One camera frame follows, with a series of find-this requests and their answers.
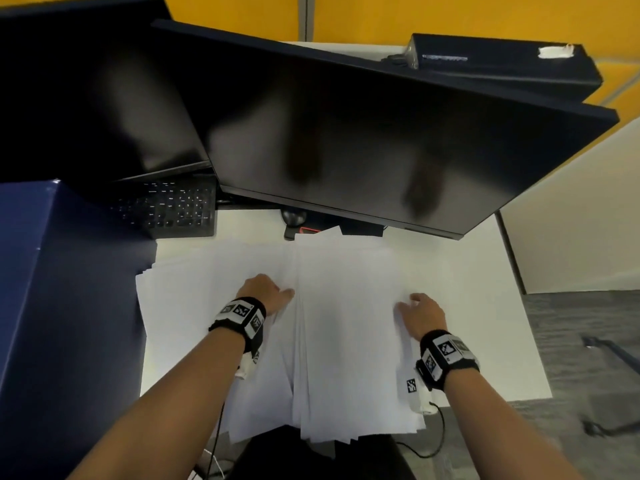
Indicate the black right wrist camera band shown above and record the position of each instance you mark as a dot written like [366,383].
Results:
[445,354]

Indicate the black keyboard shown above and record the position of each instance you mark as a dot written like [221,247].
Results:
[170,207]

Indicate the person's right thumb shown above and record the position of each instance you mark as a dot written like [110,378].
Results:
[403,315]

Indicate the black mini desktop computer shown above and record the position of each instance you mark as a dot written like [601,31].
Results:
[505,62]

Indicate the person's right hand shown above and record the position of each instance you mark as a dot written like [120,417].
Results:
[427,317]

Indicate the white tape piece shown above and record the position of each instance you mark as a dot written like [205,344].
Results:
[555,51]

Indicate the black chair base leg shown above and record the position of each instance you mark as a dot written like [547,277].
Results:
[612,350]
[607,427]

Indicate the person's left forearm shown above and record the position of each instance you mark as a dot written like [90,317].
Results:
[165,409]

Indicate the person's right forearm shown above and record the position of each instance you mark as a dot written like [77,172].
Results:
[500,429]

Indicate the black office chair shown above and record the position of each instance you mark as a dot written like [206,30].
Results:
[310,457]

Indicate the person's left thumb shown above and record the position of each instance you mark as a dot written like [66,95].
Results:
[286,296]

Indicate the black wrist camera band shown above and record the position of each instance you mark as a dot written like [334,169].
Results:
[240,317]
[445,354]

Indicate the dark blue cardboard box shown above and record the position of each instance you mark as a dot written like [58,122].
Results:
[60,314]

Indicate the black left wrist camera band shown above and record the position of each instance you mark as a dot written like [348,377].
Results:
[240,317]

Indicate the large black computer monitor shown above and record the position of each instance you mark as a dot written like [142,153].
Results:
[350,139]

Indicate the person's left hand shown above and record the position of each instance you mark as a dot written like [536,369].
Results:
[262,289]

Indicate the pile of white paper sheets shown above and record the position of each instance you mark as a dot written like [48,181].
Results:
[350,319]

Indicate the black side computer monitor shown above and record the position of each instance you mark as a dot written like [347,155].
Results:
[90,94]

